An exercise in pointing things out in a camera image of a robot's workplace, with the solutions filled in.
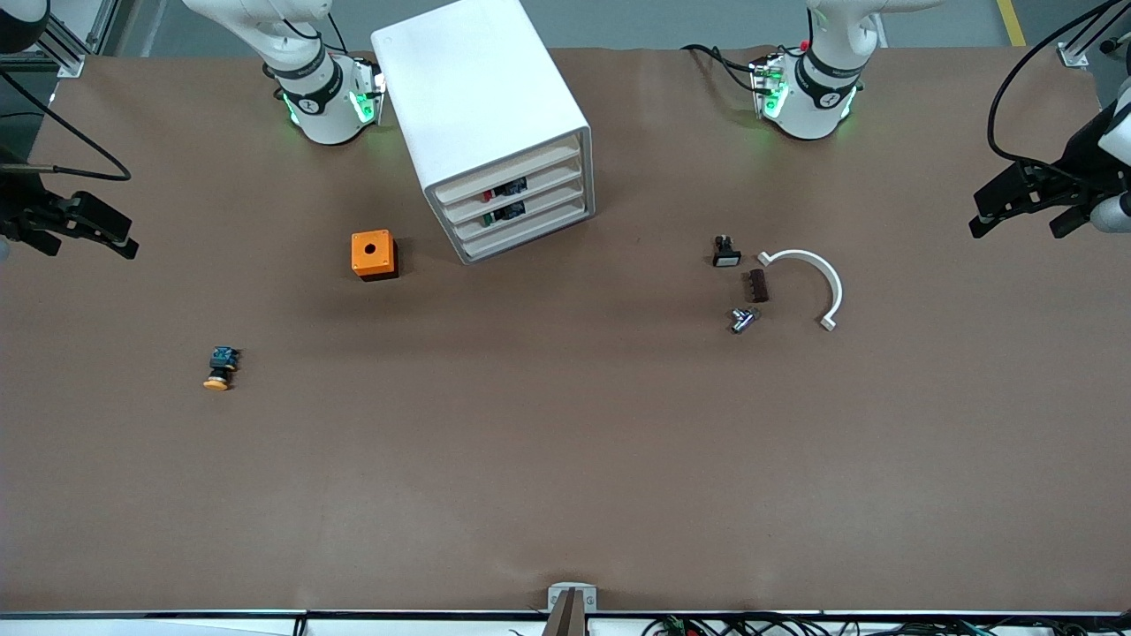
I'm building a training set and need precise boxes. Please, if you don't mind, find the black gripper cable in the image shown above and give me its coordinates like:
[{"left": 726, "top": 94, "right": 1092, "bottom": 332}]
[
  {"left": 988, "top": 0, "right": 1131, "bottom": 191},
  {"left": 0, "top": 69, "right": 132, "bottom": 182}
]

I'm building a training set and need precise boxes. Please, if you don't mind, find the white curved bracket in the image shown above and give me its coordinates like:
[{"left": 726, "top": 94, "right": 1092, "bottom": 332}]
[{"left": 757, "top": 249, "right": 845, "bottom": 332}]

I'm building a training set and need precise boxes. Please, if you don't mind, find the grey metal mount bracket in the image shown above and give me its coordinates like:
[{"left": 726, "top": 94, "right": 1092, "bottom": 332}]
[{"left": 547, "top": 583, "right": 598, "bottom": 613}]

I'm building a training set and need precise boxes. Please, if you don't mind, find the orange box with hole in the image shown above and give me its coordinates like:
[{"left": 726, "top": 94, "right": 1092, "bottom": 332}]
[{"left": 351, "top": 230, "right": 399, "bottom": 282}]

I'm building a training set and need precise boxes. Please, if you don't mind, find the white drawer cabinet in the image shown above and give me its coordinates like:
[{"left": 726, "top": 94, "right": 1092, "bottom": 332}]
[{"left": 371, "top": 0, "right": 596, "bottom": 266}]

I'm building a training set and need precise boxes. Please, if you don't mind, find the yellow push button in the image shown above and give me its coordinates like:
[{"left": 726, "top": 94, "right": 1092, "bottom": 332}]
[{"left": 203, "top": 346, "right": 241, "bottom": 391}]

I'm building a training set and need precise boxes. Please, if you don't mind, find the black arm base cable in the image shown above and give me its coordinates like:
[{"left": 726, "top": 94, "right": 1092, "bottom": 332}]
[{"left": 682, "top": 42, "right": 763, "bottom": 94}]

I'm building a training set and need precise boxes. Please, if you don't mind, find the white plastic drawer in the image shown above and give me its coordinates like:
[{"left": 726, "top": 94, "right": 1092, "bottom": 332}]
[
  {"left": 458, "top": 201, "right": 591, "bottom": 265},
  {"left": 439, "top": 157, "right": 586, "bottom": 225},
  {"left": 449, "top": 179, "right": 588, "bottom": 245},
  {"left": 431, "top": 132, "right": 584, "bottom": 208}
]

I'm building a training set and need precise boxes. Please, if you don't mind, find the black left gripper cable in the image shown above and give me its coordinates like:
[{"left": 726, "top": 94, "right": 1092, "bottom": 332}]
[{"left": 988, "top": 0, "right": 1131, "bottom": 191}]

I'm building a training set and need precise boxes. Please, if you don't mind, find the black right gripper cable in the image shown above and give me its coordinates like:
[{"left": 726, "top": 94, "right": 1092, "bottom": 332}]
[{"left": 0, "top": 69, "right": 132, "bottom": 182}]

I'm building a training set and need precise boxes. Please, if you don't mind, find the dark tapered camera post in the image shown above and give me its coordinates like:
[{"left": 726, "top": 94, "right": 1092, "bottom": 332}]
[{"left": 541, "top": 589, "right": 588, "bottom": 636}]

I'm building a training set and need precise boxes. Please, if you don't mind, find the aluminium frame post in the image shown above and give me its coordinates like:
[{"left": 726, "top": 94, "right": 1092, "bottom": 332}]
[
  {"left": 84, "top": 0, "right": 120, "bottom": 54},
  {"left": 35, "top": 0, "right": 87, "bottom": 79},
  {"left": 1058, "top": 0, "right": 1131, "bottom": 69}
]

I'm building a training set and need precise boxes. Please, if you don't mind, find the black cable tangle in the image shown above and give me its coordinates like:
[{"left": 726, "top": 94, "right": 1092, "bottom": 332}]
[{"left": 641, "top": 613, "right": 1131, "bottom": 636}]

